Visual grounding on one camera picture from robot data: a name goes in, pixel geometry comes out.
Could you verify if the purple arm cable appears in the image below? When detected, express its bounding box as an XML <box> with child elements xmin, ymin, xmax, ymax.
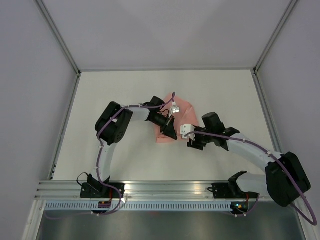
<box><xmin>44</xmin><ymin>91</ymin><xmax>177</xmax><ymax>221</ymax></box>
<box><xmin>184</xmin><ymin>131</ymin><xmax>318</xmax><ymax>226</ymax></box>

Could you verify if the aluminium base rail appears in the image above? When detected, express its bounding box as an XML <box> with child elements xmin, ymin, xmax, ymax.
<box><xmin>34</xmin><ymin>180</ymin><xmax>307</xmax><ymax>201</ymax></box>

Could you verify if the left aluminium frame post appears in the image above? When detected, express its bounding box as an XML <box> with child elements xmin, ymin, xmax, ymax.
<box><xmin>33</xmin><ymin>0</ymin><xmax>81</xmax><ymax>76</ymax></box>

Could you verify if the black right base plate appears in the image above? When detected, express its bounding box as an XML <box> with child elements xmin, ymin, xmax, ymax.
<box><xmin>207</xmin><ymin>182</ymin><xmax>258</xmax><ymax>200</ymax></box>

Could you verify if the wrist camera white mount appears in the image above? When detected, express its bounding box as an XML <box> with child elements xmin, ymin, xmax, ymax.
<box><xmin>180</xmin><ymin>124</ymin><xmax>196</xmax><ymax>141</ymax></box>
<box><xmin>169</xmin><ymin>105</ymin><xmax>180</xmax><ymax>117</ymax></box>

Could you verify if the aluminium frame post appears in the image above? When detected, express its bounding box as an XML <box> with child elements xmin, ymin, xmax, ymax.
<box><xmin>33</xmin><ymin>0</ymin><xmax>81</xmax><ymax>76</ymax></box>
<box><xmin>251</xmin><ymin>0</ymin><xmax>300</xmax><ymax>75</ymax></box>

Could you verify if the right aluminium frame post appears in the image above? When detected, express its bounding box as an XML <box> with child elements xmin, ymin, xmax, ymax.
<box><xmin>251</xmin><ymin>0</ymin><xmax>300</xmax><ymax>75</ymax></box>

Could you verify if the white slotted cable duct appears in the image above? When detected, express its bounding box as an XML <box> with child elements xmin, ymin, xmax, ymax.
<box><xmin>44</xmin><ymin>200</ymin><xmax>232</xmax><ymax>212</ymax></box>

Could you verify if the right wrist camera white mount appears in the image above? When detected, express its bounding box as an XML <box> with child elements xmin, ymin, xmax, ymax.
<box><xmin>180</xmin><ymin>124</ymin><xmax>196</xmax><ymax>141</ymax></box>

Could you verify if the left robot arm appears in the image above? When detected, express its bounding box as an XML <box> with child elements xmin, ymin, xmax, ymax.
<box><xmin>86</xmin><ymin>92</ymin><xmax>180</xmax><ymax>198</ymax></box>

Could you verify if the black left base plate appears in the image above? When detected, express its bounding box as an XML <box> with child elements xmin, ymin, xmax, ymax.
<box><xmin>80</xmin><ymin>182</ymin><xmax>125</xmax><ymax>199</ymax></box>

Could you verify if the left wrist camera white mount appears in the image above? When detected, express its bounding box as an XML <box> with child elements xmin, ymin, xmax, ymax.
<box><xmin>169</xmin><ymin>105</ymin><xmax>180</xmax><ymax>117</ymax></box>

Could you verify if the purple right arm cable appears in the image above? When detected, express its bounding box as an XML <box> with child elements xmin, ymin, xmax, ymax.
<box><xmin>184</xmin><ymin>131</ymin><xmax>318</xmax><ymax>226</ymax></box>

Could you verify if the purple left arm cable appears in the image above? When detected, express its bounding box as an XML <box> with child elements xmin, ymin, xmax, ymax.
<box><xmin>44</xmin><ymin>91</ymin><xmax>177</xmax><ymax>221</ymax></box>

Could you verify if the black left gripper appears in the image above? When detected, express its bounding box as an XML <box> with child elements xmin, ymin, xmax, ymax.
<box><xmin>150</xmin><ymin>113</ymin><xmax>177</xmax><ymax>141</ymax></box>

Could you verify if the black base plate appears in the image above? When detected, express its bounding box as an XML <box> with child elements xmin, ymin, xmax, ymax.
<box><xmin>207</xmin><ymin>182</ymin><xmax>258</xmax><ymax>200</ymax></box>
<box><xmin>80</xmin><ymin>182</ymin><xmax>125</xmax><ymax>199</ymax></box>

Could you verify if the pink cloth napkin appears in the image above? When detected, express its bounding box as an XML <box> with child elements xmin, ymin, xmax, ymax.
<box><xmin>154</xmin><ymin>95</ymin><xmax>199</xmax><ymax>144</ymax></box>

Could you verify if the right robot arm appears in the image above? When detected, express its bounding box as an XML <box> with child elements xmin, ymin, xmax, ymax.
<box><xmin>180</xmin><ymin>112</ymin><xmax>311</xmax><ymax>207</ymax></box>

